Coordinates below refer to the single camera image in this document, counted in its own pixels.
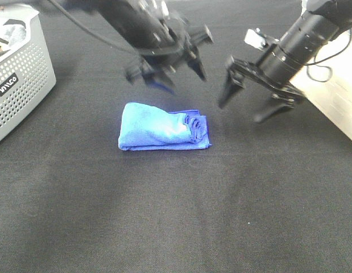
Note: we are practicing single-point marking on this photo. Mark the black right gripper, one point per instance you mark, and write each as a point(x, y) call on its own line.
point(238, 70)

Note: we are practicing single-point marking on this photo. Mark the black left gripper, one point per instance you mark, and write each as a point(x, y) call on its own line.
point(154, 65)

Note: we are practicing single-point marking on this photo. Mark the blue microfiber towel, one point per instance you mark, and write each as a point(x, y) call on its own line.
point(145, 127)

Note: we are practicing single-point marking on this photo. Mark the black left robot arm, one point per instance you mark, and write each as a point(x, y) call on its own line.
point(164, 40)

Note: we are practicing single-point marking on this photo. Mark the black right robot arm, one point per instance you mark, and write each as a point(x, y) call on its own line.
point(283, 58)

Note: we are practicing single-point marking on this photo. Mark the white plastic storage crate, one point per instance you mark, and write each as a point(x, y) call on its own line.
point(328, 85)

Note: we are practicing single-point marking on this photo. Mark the black table cloth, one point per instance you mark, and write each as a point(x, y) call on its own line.
point(270, 197)

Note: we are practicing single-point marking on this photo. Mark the grey perforated plastic basket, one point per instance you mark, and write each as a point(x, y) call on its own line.
point(26, 71)

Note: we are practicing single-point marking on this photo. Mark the grey towel in basket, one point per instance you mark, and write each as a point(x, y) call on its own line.
point(14, 34)

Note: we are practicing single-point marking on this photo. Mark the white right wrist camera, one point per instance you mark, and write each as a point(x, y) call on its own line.
point(259, 40)

